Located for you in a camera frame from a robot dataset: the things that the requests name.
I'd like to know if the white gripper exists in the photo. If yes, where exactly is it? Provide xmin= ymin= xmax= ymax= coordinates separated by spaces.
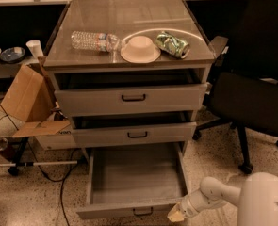
xmin=167 ymin=189 xmax=214 ymax=222

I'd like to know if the grey bottom drawer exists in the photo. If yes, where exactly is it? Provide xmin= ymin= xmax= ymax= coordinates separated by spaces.
xmin=77 ymin=142 xmax=189 ymax=219

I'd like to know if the grey drawer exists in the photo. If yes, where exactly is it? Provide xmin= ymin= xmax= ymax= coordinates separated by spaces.
xmin=72 ymin=111 xmax=196 ymax=147
xmin=77 ymin=142 xmax=189 ymax=219
xmin=55 ymin=69 xmax=206 ymax=117

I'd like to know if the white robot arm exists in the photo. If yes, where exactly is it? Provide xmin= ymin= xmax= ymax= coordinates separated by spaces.
xmin=168 ymin=172 xmax=278 ymax=226

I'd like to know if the grey middle drawer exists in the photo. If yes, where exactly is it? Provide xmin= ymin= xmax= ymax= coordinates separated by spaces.
xmin=72 ymin=111 xmax=196 ymax=147

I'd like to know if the grey drawer cabinet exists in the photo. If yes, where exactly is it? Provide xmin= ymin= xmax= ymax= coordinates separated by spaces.
xmin=42 ymin=0 xmax=216 ymax=162

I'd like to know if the grey top drawer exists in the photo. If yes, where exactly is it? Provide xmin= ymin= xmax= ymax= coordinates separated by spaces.
xmin=55 ymin=69 xmax=206 ymax=117

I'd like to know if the white black pole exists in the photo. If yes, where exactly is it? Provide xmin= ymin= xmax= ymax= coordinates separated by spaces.
xmin=0 ymin=161 xmax=78 ymax=168

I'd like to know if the black office chair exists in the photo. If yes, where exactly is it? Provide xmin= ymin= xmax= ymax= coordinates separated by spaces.
xmin=193 ymin=0 xmax=278 ymax=174

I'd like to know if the white upturned paper bowl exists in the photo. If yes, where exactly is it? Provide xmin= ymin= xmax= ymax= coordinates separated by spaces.
xmin=121 ymin=36 xmax=161 ymax=63

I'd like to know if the crushed green soda can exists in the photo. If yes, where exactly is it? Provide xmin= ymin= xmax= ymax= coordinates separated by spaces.
xmin=155 ymin=31 xmax=189 ymax=59

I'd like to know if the open cardboard box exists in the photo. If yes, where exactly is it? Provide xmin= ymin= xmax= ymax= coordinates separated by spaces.
xmin=1 ymin=65 xmax=76 ymax=150

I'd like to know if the brown cup on floor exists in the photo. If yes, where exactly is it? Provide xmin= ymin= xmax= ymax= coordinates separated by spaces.
xmin=0 ymin=138 xmax=15 ymax=161

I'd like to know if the clear plastic water bottle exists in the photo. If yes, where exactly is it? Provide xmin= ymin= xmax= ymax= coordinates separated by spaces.
xmin=71 ymin=31 xmax=123 ymax=53

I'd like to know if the white paper cup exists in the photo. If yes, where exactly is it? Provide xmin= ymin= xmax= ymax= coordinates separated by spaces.
xmin=26 ymin=40 xmax=43 ymax=58

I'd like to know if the dark blue bowl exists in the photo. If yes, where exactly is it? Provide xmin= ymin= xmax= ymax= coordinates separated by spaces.
xmin=0 ymin=47 xmax=25 ymax=63

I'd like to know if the black floor cable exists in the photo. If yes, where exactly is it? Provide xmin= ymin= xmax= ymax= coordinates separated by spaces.
xmin=0 ymin=92 xmax=80 ymax=226

